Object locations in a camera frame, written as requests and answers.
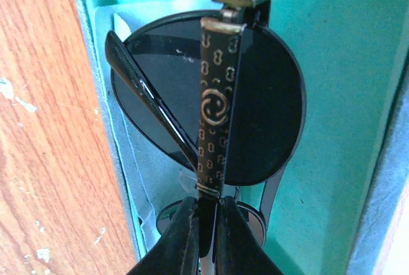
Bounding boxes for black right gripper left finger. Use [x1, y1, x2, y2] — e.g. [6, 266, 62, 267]
[128, 197, 199, 275]

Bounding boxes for black round sunglasses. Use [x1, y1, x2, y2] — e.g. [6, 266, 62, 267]
[105, 0, 305, 256]

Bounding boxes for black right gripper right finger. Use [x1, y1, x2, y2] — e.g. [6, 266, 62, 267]
[215, 196, 282, 275]

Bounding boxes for light blue cleaning cloth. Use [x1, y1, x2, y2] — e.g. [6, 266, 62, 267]
[94, 6, 205, 224]

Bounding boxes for grey green glasses case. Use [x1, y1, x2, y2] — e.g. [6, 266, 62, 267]
[76, 0, 408, 274]

